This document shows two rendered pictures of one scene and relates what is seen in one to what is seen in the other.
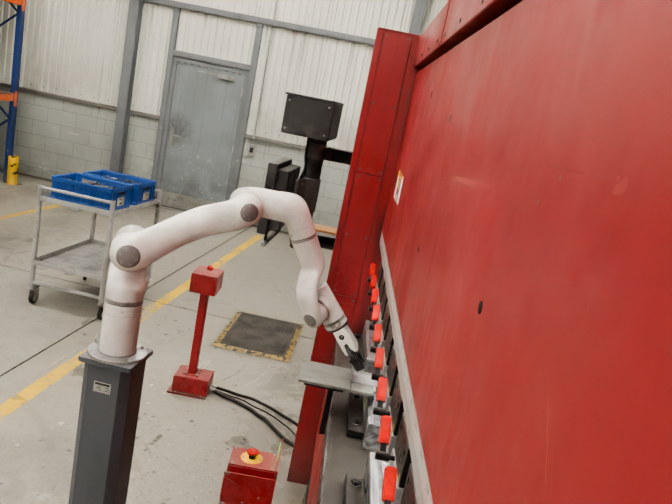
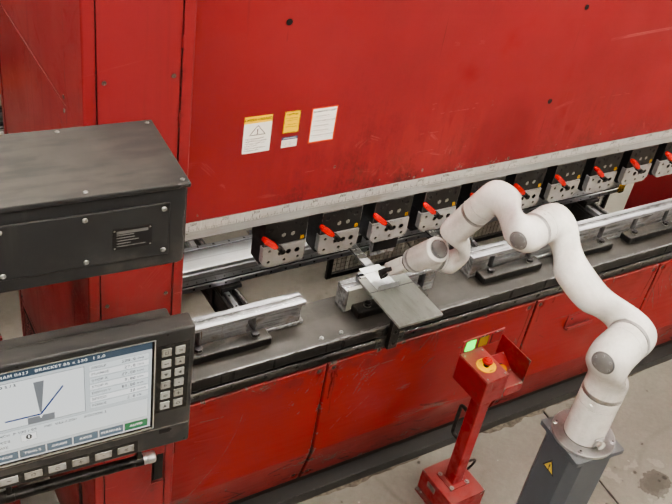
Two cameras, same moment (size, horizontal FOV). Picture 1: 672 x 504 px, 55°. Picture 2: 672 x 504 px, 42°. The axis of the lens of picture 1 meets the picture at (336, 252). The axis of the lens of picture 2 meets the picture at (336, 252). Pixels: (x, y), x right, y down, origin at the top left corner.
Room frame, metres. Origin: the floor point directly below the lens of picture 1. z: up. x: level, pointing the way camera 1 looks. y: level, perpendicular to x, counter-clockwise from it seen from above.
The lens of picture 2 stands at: (3.71, 1.66, 2.83)
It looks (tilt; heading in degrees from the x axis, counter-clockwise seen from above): 36 degrees down; 234
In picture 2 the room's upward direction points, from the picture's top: 10 degrees clockwise
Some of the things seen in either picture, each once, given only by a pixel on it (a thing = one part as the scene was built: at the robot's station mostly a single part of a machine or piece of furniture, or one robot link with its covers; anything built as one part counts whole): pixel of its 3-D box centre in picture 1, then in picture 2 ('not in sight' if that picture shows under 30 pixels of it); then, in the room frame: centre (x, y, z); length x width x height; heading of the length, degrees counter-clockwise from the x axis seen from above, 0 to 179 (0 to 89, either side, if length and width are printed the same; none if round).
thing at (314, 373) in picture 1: (336, 377); (400, 297); (2.15, -0.09, 1.00); 0.26 x 0.18 x 0.01; 90
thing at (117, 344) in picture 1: (120, 326); (592, 413); (1.97, 0.65, 1.09); 0.19 x 0.19 x 0.18
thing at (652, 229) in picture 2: not in sight; (648, 231); (0.74, -0.19, 0.89); 0.30 x 0.05 x 0.03; 0
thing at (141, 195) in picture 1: (119, 187); not in sight; (5.30, 1.90, 0.92); 0.50 x 0.36 x 0.18; 85
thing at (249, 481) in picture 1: (251, 474); (492, 366); (1.83, 0.12, 0.75); 0.20 x 0.16 x 0.18; 2
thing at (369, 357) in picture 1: (370, 348); (234, 324); (2.70, -0.24, 0.92); 0.50 x 0.06 x 0.10; 0
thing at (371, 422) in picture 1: (373, 410); (386, 284); (2.09, -0.24, 0.92); 0.39 x 0.06 x 0.10; 0
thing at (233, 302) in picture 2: not in sight; (213, 276); (2.60, -0.62, 0.81); 0.64 x 0.08 x 0.14; 90
